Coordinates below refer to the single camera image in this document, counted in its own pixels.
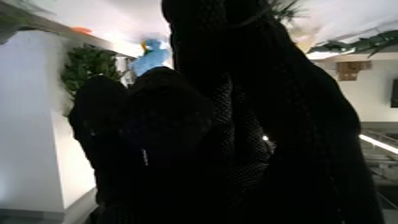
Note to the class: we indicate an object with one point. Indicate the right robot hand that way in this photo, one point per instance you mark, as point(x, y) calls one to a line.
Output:
point(237, 140)

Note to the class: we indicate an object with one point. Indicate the blue flower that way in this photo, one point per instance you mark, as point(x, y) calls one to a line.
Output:
point(151, 58)

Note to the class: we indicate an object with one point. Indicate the green plant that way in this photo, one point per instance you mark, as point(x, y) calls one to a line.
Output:
point(89, 70)

